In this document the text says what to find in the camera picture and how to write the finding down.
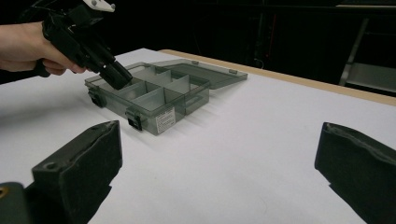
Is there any white metal table frame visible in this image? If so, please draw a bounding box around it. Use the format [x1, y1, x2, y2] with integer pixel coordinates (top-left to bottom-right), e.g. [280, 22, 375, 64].
[338, 18, 396, 96]

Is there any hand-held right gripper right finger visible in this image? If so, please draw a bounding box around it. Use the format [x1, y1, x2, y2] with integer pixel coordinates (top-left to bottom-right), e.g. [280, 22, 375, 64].
[314, 121, 396, 224]

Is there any white table board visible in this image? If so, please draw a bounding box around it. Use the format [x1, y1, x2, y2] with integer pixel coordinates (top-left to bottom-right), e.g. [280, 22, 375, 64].
[0, 47, 396, 224]

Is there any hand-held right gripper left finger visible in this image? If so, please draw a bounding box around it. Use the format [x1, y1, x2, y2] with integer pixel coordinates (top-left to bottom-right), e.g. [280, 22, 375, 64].
[31, 119, 123, 224]

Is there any wooden table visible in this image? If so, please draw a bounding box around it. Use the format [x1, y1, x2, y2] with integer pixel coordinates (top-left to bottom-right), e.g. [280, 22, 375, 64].
[158, 49, 396, 107]

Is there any grey transparent compartment box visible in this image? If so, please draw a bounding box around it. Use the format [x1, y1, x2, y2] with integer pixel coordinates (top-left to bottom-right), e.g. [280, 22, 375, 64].
[84, 58, 249, 137]

